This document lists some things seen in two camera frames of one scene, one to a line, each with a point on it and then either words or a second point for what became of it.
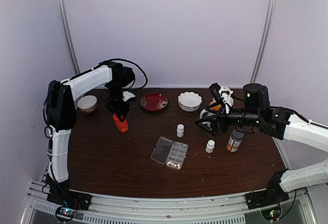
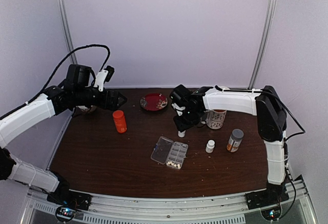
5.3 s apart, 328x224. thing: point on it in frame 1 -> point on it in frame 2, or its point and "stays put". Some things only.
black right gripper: (220, 115) -> (182, 126)
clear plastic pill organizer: (172, 154) stays put
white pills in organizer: (170, 162) stays put
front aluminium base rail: (291, 208) stays put
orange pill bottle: (122, 126) stays put
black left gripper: (119, 110) -> (113, 105)
